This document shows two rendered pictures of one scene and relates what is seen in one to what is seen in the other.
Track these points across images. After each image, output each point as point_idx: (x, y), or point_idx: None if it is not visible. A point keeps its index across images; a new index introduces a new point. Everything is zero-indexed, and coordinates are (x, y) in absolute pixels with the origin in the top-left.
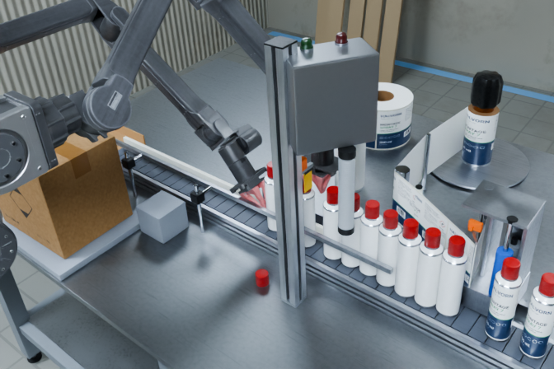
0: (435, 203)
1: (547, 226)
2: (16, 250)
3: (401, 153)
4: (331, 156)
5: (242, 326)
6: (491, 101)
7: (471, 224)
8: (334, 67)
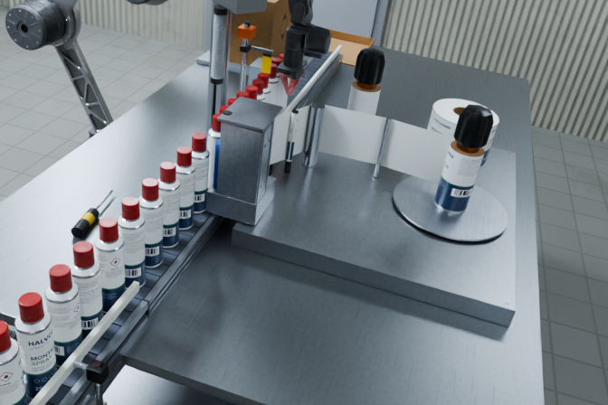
0: (356, 183)
1: (364, 248)
2: None
3: None
4: (289, 61)
5: (180, 121)
6: (460, 135)
7: None
8: None
